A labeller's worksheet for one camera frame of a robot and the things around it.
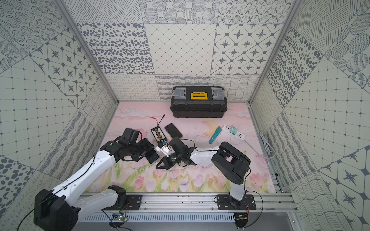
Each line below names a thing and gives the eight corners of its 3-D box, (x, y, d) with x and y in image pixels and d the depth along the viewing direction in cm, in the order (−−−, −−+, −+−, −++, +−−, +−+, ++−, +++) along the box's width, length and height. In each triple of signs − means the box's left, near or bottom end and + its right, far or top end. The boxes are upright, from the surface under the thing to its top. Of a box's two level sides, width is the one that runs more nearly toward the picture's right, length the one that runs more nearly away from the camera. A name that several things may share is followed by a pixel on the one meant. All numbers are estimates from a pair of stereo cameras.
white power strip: (221, 129, 105) (222, 127, 103) (223, 126, 107) (224, 124, 105) (242, 140, 99) (244, 138, 97) (244, 136, 101) (246, 134, 99)
